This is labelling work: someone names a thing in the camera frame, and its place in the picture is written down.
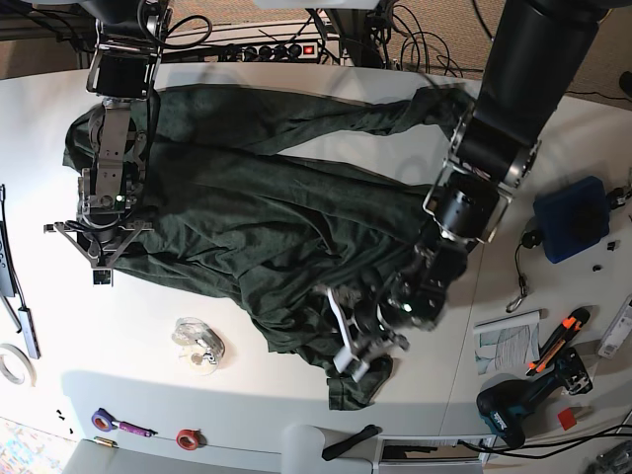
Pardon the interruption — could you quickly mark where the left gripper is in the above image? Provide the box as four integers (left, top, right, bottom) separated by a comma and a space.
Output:
315, 283, 410, 382

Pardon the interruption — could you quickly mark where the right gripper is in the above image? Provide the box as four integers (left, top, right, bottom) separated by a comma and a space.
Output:
43, 220, 153, 286

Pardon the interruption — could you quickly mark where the dark green t-shirt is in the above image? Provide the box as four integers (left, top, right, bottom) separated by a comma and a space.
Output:
61, 83, 483, 412

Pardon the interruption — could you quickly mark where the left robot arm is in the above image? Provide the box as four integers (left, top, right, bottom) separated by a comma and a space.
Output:
327, 1, 616, 381

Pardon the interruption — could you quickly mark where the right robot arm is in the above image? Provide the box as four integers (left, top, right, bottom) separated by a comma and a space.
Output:
45, 1, 198, 285

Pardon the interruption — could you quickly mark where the grey usb hub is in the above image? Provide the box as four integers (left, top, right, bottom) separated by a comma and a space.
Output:
18, 307, 40, 359

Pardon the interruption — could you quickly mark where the dark remote control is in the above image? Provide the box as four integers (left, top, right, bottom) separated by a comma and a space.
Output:
0, 222, 16, 298

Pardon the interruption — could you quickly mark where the paper instruction booklet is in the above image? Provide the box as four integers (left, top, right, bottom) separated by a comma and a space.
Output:
472, 310, 541, 375

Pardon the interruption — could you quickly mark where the white tape roll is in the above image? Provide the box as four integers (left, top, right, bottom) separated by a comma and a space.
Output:
0, 344, 37, 387

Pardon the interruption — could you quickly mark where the purple tape roll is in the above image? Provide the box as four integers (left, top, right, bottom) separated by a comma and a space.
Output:
91, 408, 117, 433

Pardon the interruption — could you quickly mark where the purple marker pen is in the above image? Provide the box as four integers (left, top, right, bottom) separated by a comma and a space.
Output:
114, 421, 157, 437

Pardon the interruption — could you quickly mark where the gold green small cylinder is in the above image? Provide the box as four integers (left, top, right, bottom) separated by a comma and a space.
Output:
93, 436, 118, 448

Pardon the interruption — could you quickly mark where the red tape roll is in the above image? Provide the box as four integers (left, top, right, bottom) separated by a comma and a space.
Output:
176, 429, 200, 451

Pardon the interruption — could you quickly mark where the orange black utility knife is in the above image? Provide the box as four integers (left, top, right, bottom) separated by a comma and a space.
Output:
525, 307, 591, 377

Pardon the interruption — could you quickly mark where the red square card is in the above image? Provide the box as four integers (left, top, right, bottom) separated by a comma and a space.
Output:
557, 408, 577, 431

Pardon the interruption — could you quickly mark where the blue box with black knob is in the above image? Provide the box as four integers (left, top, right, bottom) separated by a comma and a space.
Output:
533, 176, 610, 264

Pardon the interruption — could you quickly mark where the white rectangular device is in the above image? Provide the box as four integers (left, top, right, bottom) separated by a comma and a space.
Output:
596, 300, 631, 359

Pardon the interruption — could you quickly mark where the black power strip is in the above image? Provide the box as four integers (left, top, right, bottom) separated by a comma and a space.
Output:
216, 42, 320, 63

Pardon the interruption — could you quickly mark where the black cordless drill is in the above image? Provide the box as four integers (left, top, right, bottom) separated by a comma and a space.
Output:
476, 348, 593, 449

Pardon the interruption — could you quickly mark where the black cable with carabiner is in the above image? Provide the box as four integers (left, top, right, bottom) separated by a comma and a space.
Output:
503, 229, 542, 315

